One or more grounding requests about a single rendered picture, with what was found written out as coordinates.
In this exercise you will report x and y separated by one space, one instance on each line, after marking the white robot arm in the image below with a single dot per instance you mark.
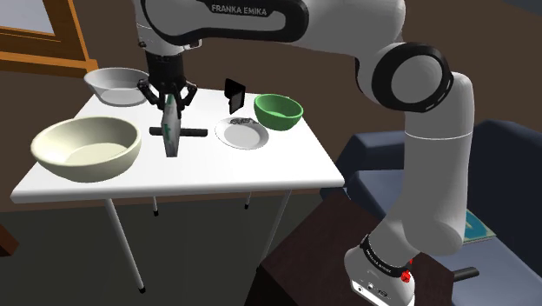
436 169

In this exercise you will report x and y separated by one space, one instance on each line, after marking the dark blue sofa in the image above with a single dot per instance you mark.
508 178

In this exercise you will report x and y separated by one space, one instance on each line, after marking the large cream bowl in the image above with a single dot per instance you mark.
84 148

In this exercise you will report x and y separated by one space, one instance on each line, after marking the wooden window frame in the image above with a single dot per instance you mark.
72 46

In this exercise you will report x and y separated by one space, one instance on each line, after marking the black cylinder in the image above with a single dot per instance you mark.
465 274

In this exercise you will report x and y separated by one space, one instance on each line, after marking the white plate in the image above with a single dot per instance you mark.
243 135

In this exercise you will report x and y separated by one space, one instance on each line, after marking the green bowl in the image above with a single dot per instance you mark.
277 111

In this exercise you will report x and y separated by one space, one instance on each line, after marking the white and green bottle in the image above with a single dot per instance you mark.
171 131

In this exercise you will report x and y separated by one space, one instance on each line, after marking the black rod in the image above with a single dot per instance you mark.
194 132

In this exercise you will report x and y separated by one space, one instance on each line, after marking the teal book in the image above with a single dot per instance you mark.
476 231

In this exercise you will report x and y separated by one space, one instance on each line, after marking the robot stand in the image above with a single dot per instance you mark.
313 258

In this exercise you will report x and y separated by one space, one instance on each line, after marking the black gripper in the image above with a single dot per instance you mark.
166 70

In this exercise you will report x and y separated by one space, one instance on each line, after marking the white table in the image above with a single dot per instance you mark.
211 169

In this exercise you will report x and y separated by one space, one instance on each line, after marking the white bowl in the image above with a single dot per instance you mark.
116 87

